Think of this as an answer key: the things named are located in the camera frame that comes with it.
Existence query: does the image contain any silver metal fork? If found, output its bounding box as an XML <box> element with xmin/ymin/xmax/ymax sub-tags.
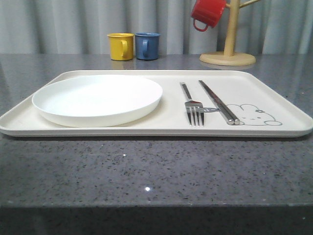
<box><xmin>180</xmin><ymin>82</ymin><xmax>204</xmax><ymax>126</ymax></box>

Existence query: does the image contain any white round plate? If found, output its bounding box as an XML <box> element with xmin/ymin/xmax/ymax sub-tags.
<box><xmin>32</xmin><ymin>74</ymin><xmax>163</xmax><ymax>127</ymax></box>

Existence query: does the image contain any blue enamel mug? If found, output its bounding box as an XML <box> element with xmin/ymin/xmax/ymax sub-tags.
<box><xmin>135</xmin><ymin>32</ymin><xmax>160</xmax><ymax>60</ymax></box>

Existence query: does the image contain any yellow enamel mug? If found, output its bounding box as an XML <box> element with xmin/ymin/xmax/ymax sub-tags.
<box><xmin>108</xmin><ymin>33</ymin><xmax>134</xmax><ymax>61</ymax></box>

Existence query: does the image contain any wooden mug tree stand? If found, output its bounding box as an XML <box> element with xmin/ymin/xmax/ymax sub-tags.
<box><xmin>200</xmin><ymin>0</ymin><xmax>259</xmax><ymax>66</ymax></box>

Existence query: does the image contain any red enamel mug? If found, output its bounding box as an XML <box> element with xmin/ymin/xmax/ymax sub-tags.
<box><xmin>191</xmin><ymin>0</ymin><xmax>226</xmax><ymax>32</ymax></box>

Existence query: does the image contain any grey pleated curtain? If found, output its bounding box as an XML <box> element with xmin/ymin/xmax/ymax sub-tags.
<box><xmin>0</xmin><ymin>0</ymin><xmax>313</xmax><ymax>54</ymax></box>

